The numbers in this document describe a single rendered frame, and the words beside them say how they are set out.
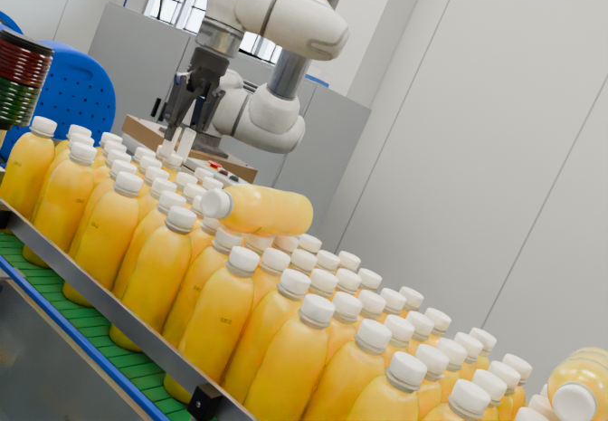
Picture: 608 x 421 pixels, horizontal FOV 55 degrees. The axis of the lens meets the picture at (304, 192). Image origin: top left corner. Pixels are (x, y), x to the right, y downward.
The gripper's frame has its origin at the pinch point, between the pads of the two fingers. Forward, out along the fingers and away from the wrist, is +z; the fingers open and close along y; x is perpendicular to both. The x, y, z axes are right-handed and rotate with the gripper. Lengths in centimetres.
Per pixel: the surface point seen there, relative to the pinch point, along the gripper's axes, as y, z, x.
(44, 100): 17.1, 2.3, -22.6
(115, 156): 20.3, 3.2, 7.7
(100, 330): 29.3, 23.9, 29.3
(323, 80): -170, -33, -91
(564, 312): -258, 29, 54
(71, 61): 14.3, -7.1, -22.6
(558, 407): 21, 0, 85
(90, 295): 33.4, 17.8, 29.3
